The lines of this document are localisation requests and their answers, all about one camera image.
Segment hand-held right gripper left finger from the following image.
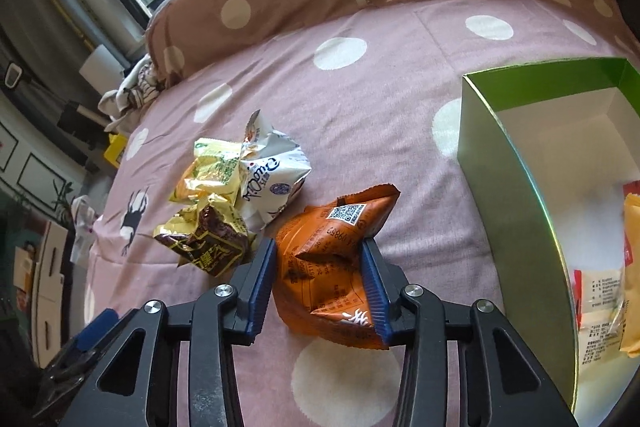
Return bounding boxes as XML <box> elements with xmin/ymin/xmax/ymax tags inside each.
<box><xmin>65</xmin><ymin>237</ymin><xmax>277</xmax><ymax>427</ymax></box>

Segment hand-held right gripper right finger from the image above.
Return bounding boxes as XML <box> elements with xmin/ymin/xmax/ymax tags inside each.
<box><xmin>361</xmin><ymin>237</ymin><xmax>581</xmax><ymax>427</ymax></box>

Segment yellow biscuit packet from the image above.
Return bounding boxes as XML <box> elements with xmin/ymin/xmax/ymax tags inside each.
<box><xmin>617</xmin><ymin>181</ymin><xmax>640</xmax><ymax>359</ymax></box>

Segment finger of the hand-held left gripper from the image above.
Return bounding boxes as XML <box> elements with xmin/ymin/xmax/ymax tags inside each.
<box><xmin>42</xmin><ymin>308</ymin><xmax>122</xmax><ymax>408</ymax></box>

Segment red-edged clear snack packet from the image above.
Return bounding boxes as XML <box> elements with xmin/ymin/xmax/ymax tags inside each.
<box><xmin>567</xmin><ymin>268</ymin><xmax>631</xmax><ymax>365</ymax></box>

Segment orange snack packet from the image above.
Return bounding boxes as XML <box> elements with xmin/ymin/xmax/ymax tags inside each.
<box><xmin>270</xmin><ymin>183</ymin><xmax>402</xmax><ymax>350</ymax></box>

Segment brown yellow snack packet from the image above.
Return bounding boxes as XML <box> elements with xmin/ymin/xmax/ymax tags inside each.
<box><xmin>152</xmin><ymin>194</ymin><xmax>258</xmax><ymax>278</ymax></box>

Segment yellow green snack packet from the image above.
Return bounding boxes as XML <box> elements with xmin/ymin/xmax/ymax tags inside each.
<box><xmin>167</xmin><ymin>137</ymin><xmax>246</xmax><ymax>208</ymax></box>

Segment green cardboard box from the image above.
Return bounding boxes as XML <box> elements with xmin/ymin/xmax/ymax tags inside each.
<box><xmin>456</xmin><ymin>57</ymin><xmax>640</xmax><ymax>418</ymax></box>

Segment white silver snack packet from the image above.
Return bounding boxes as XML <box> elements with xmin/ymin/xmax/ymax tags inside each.
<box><xmin>237</xmin><ymin>109</ymin><xmax>312</xmax><ymax>230</ymax></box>

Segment yellow box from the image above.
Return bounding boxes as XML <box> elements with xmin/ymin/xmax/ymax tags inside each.
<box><xmin>102</xmin><ymin>134</ymin><xmax>131</xmax><ymax>168</ymax></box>

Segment white plastic bag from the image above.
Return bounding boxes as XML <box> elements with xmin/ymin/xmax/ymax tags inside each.
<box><xmin>70</xmin><ymin>194</ymin><xmax>96</xmax><ymax>263</ymax></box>

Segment white striped cloth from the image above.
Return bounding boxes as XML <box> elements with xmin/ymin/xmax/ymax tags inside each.
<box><xmin>97</xmin><ymin>56</ymin><xmax>168</xmax><ymax>132</ymax></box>

